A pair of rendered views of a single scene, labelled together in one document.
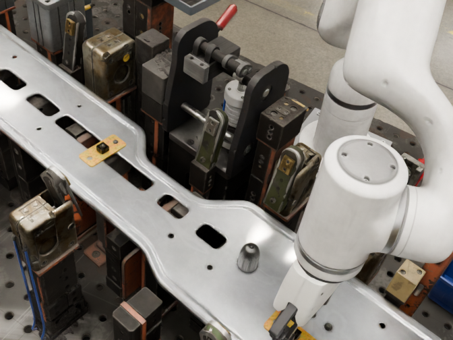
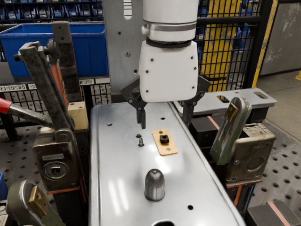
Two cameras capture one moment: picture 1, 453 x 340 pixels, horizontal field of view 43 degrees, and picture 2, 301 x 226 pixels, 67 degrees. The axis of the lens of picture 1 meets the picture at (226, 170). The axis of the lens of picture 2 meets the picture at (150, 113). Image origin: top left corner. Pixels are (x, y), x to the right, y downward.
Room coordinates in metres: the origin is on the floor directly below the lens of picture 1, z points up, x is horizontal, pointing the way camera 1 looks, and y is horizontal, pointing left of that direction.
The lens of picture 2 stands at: (0.70, 0.11, 1.30)
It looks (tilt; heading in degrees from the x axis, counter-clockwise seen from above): 31 degrees down; 225
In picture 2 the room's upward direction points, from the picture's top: straight up
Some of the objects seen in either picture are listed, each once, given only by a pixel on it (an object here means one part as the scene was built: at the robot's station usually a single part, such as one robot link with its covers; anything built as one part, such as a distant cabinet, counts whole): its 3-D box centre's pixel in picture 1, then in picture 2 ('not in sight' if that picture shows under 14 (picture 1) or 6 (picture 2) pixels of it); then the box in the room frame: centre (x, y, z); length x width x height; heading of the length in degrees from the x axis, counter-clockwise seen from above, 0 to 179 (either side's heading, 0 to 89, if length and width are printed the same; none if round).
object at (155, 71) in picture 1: (164, 134); not in sight; (0.89, 0.14, 0.89); 0.13 x 0.11 x 0.38; 147
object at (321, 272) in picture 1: (331, 245); (167, 29); (0.41, -0.14, 1.23); 0.09 x 0.08 x 0.03; 147
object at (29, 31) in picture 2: not in sight; (62, 48); (0.36, -0.63, 1.10); 0.30 x 0.17 x 0.13; 137
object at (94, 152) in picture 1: (102, 148); not in sight; (0.71, 0.23, 1.01); 0.08 x 0.04 x 0.01; 146
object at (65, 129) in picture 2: not in sight; (64, 135); (0.58, -0.22, 1.06); 0.03 x 0.01 x 0.03; 147
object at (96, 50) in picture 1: (110, 112); not in sight; (0.92, 0.27, 0.89); 0.13 x 0.11 x 0.38; 147
